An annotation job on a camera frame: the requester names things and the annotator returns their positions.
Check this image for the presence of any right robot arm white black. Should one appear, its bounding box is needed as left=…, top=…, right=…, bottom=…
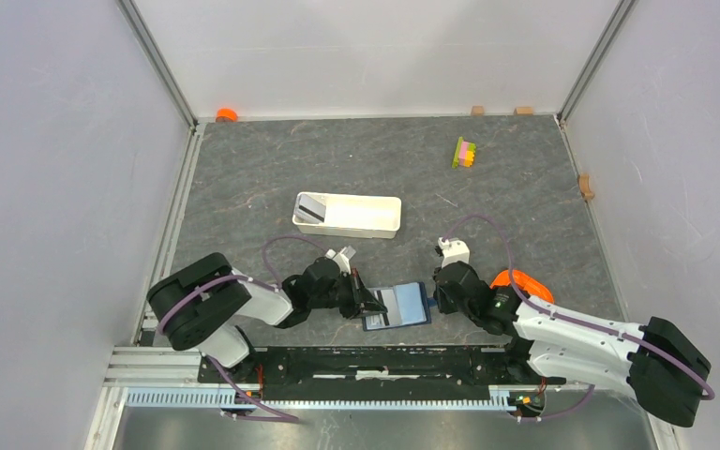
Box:
left=433, top=262, right=713, bottom=428

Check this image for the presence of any blue card holder wallet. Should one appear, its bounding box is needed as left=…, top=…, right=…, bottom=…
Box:
left=363, top=282, right=436, bottom=332

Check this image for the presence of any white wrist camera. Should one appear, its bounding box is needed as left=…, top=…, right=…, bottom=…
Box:
left=436, top=237, right=471, bottom=268
left=324, top=246, right=356, bottom=274

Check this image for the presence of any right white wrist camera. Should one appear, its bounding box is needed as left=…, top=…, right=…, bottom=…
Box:
left=436, top=237, right=471, bottom=268

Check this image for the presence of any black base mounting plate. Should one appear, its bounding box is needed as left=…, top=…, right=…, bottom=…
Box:
left=228, top=345, right=565, bottom=401

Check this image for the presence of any orange plastic ring toy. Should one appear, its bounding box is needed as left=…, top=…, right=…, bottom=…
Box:
left=490, top=269, right=554, bottom=304

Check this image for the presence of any white plastic tray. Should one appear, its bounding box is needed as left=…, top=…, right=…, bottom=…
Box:
left=292, top=191, right=402, bottom=239

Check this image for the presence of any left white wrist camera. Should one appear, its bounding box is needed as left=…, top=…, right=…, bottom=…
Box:
left=324, top=246, right=356, bottom=274

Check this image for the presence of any colourful toy block stack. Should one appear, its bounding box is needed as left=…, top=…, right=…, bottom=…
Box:
left=452, top=137, right=477, bottom=168

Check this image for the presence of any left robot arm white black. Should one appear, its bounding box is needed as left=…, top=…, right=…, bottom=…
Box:
left=146, top=247, right=388, bottom=382

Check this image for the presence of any curved wooden piece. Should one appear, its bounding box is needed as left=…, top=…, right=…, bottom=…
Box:
left=577, top=173, right=595, bottom=202

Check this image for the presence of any orange round cap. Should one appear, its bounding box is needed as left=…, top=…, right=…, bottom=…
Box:
left=215, top=108, right=238, bottom=122

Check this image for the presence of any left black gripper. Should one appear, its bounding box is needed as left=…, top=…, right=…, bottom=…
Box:
left=309, top=267, right=387, bottom=319

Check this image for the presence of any wooden block right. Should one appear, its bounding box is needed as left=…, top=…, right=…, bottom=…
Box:
left=514, top=106, right=534, bottom=115

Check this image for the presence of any white cable comb rail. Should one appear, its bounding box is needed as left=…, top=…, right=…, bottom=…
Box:
left=125, top=387, right=516, bottom=413

